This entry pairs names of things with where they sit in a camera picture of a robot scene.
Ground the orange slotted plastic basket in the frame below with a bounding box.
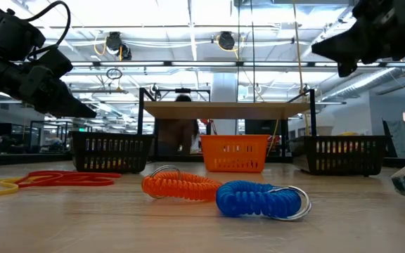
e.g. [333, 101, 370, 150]
[199, 134, 271, 173]

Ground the blue coil wristband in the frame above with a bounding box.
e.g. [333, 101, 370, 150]
[215, 179, 312, 221]

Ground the grey fabric panel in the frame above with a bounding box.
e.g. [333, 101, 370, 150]
[381, 119, 405, 157]

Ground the red rubber band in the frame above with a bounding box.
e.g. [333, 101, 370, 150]
[47, 176, 115, 187]
[15, 170, 122, 180]

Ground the person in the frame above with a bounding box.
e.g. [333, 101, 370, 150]
[155, 93, 200, 156]

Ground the black ceiling cable reel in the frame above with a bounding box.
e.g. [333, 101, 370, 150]
[104, 31, 133, 61]
[217, 31, 237, 51]

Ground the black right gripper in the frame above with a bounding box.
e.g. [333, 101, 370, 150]
[311, 6, 405, 78]

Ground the black hanging cable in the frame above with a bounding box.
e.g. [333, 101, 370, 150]
[237, 0, 243, 103]
[250, 0, 257, 103]

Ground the black overhead light rail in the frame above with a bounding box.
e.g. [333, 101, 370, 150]
[70, 60, 405, 68]

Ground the orange coil wristband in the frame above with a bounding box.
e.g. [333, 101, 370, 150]
[141, 164, 223, 202]

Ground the black slotted plastic basket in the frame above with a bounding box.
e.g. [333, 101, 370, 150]
[69, 130, 156, 174]
[290, 135, 389, 177]

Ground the black left wrist camera cable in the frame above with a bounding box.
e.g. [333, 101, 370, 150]
[0, 0, 72, 57]

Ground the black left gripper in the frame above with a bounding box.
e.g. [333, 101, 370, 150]
[11, 48, 97, 119]

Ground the black aluminium rig frame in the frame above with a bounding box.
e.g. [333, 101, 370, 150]
[0, 151, 405, 169]

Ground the black cabinet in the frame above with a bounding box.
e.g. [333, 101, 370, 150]
[244, 119, 283, 136]

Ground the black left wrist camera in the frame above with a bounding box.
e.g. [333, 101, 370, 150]
[0, 12, 47, 63]

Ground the silver ventilation duct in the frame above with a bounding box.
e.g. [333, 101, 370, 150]
[323, 66, 400, 103]

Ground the yellow hanging cable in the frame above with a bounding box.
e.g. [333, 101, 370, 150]
[291, 0, 311, 136]

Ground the wooden shelf riser black frame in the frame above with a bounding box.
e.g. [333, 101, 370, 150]
[136, 86, 319, 167]

